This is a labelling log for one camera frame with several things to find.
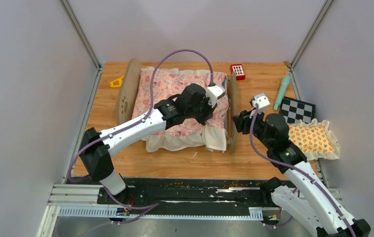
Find black and silver chessboard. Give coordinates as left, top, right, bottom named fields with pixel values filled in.
left=279, top=97, right=316, bottom=124

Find yellow triangle toy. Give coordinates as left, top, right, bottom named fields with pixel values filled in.
left=110, top=76, right=124, bottom=88

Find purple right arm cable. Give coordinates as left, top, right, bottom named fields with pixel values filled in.
left=249, top=104, right=358, bottom=237

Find mint green massager wand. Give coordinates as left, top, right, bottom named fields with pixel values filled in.
left=273, top=76, right=291, bottom=111

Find orange duck print pillow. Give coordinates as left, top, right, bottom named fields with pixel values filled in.
left=289, top=119, right=340, bottom=160

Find wooden striped pet bed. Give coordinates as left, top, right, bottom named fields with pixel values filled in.
left=117, top=59, right=238, bottom=153

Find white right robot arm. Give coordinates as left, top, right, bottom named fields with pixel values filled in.
left=232, top=110, right=371, bottom=237

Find pink unicorn drawstring bag blanket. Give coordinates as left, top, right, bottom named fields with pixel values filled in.
left=132, top=67, right=229, bottom=153

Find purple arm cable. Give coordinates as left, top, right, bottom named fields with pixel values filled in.
left=249, top=104, right=358, bottom=237
left=67, top=49, right=215, bottom=226

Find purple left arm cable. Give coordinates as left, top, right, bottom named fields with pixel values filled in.
left=67, top=49, right=215, bottom=226

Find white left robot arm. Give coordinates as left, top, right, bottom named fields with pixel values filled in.
left=78, top=83, right=225, bottom=204

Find red white grid block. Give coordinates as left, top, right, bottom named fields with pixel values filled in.
left=230, top=64, right=246, bottom=80

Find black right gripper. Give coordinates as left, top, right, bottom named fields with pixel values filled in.
left=231, top=107, right=272, bottom=149

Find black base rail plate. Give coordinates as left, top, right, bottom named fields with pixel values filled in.
left=116, top=178, right=288, bottom=219

